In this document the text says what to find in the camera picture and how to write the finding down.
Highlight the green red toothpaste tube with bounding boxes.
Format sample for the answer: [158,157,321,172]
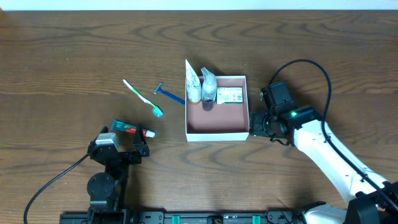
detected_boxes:
[111,119,155,138]

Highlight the green white toothbrush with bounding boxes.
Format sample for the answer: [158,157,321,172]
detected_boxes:
[123,79,164,118]

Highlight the white green soap box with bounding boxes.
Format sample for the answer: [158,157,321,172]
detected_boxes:
[216,87,243,105]

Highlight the white box pink inside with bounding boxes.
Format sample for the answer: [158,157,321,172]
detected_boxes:
[185,75,249,142]

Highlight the clear blue spray bottle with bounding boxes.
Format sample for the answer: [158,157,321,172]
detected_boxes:
[201,67,217,111]

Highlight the white Pantene conditioner tube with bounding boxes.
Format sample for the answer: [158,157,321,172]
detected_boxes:
[185,60,201,103]

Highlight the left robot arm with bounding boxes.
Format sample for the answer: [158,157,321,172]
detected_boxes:
[87,126,149,212]

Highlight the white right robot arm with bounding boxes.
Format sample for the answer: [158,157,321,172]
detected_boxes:
[249,106,397,223]

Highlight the blue disposable razor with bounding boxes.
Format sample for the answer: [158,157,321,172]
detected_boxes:
[154,82,185,105]

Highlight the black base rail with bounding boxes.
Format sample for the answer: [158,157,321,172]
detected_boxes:
[59,210,306,224]

